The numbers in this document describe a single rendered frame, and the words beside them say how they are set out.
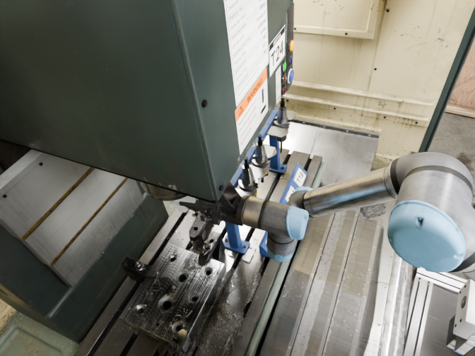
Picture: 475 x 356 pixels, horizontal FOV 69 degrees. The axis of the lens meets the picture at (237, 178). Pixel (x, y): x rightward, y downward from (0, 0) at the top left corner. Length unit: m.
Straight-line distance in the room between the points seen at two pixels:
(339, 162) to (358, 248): 0.47
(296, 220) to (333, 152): 1.05
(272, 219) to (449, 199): 0.37
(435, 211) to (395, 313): 0.80
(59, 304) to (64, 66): 1.02
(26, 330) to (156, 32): 1.55
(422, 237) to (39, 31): 0.66
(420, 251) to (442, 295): 1.53
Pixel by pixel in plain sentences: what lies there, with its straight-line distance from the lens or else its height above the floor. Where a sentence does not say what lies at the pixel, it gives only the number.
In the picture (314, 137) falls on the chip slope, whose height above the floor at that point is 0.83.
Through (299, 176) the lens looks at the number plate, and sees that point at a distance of 1.50.
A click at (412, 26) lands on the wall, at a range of 1.59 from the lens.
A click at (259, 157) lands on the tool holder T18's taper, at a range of 1.14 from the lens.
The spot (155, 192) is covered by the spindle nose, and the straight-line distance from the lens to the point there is 0.82.
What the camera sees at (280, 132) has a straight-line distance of 1.28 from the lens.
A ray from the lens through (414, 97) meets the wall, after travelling 1.73.
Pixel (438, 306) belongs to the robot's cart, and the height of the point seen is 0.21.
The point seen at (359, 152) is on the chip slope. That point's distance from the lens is 1.83.
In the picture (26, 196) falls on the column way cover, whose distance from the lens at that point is 1.15.
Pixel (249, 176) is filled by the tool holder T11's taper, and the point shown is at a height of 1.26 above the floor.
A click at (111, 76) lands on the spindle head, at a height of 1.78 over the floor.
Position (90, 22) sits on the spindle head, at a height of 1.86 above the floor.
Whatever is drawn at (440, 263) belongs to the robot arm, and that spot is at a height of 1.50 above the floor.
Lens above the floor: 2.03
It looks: 46 degrees down
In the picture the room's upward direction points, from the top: 8 degrees counter-clockwise
